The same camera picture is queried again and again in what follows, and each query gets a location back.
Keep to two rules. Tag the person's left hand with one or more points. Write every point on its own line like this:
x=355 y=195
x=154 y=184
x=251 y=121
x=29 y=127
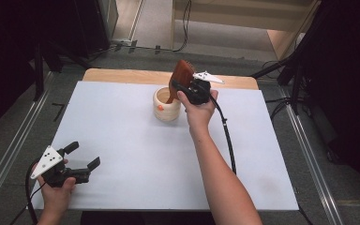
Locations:
x=56 y=197

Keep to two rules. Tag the cream ribbed cup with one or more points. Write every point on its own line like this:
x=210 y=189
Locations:
x=168 y=114

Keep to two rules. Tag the black cabinet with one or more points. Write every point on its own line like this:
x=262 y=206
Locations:
x=87 y=28

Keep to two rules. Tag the white power strip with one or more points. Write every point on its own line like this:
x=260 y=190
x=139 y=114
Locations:
x=123 y=41

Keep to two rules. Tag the metal floor rail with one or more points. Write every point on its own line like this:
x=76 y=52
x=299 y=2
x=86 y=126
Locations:
x=15 y=140
x=306 y=153

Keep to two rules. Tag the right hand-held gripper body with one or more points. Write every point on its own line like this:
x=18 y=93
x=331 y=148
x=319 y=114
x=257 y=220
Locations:
x=198 y=90

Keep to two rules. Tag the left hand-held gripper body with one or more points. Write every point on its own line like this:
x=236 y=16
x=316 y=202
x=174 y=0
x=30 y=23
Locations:
x=47 y=161

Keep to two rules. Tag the light wooden shelf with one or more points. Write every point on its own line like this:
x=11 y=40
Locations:
x=231 y=12

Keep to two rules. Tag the person's right hand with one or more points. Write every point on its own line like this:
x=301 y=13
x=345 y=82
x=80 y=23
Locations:
x=198 y=115

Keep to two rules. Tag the black stand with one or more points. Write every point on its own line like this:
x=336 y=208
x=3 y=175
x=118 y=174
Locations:
x=39 y=72
x=295 y=87

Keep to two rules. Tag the white board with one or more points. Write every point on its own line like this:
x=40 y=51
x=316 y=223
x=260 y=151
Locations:
x=137 y=156

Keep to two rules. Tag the brown wooden hairbrush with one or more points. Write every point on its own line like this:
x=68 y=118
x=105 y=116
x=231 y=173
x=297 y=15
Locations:
x=181 y=73

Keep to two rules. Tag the light wooden table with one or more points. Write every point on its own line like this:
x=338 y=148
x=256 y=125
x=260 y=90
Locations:
x=122 y=76

